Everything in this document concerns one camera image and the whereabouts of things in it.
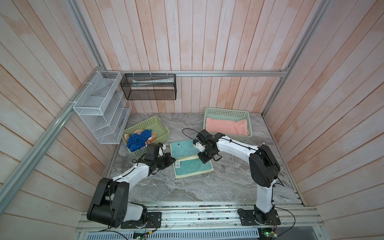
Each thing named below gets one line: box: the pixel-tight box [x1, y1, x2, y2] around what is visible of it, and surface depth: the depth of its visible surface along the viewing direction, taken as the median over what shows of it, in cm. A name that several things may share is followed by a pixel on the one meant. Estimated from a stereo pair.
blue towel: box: [126, 129, 152, 153], surface depth 95 cm
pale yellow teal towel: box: [169, 139, 214, 179], surface depth 94 cm
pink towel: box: [205, 117, 249, 136], surface depth 112 cm
